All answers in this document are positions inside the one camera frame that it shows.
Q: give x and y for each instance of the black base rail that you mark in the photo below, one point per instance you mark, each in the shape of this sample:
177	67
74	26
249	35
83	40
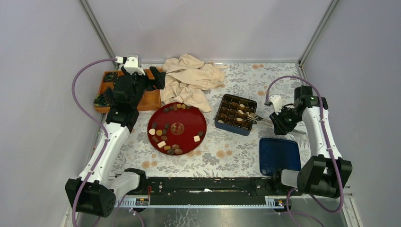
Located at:
217	192

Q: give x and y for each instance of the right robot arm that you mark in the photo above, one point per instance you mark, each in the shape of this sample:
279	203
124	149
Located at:
326	172

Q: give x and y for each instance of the red round tray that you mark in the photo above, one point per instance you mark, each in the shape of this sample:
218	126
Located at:
172	133

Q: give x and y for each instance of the dark rolled tie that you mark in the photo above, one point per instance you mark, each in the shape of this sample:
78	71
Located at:
110	76

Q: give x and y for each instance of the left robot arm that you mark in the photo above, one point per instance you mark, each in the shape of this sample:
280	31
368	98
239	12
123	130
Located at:
92	192

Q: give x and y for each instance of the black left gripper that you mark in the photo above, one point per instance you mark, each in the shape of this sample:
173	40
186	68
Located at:
159	77

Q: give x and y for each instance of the beige crumpled cloth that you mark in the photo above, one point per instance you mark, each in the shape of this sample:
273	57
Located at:
186	80

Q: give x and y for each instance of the navy chocolate box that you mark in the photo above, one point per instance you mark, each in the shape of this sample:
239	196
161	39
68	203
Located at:
232	113

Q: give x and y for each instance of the white block chocolate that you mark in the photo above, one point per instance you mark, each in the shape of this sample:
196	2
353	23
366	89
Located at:
196	138

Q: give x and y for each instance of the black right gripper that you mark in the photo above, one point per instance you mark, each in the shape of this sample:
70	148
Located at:
280	128

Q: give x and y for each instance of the floral tablecloth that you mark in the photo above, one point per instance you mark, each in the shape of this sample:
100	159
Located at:
221	153

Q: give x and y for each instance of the navy box lid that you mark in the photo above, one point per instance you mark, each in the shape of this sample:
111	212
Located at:
277	154

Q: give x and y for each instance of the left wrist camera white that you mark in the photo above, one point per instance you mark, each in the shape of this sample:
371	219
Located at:
130	64

